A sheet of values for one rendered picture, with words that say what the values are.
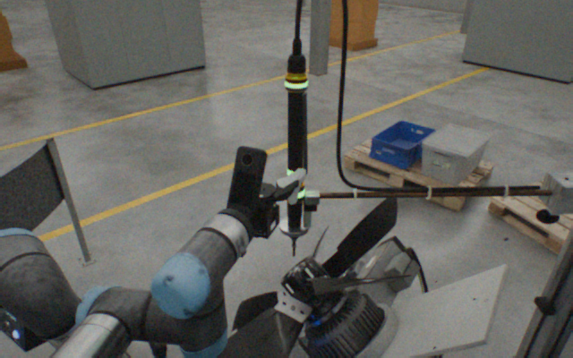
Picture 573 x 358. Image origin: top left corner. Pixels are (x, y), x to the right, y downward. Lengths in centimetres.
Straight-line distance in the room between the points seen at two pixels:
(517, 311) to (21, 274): 276
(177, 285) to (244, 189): 20
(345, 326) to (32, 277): 72
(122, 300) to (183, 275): 15
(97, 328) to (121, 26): 649
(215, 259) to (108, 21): 644
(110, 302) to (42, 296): 26
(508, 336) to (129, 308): 251
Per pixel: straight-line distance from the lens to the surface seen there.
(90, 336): 63
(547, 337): 141
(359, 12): 895
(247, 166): 66
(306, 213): 94
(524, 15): 806
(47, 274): 92
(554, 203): 110
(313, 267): 117
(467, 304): 109
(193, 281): 56
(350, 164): 419
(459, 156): 374
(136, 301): 68
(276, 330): 111
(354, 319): 116
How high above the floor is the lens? 205
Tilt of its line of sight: 30 degrees down
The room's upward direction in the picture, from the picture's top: straight up
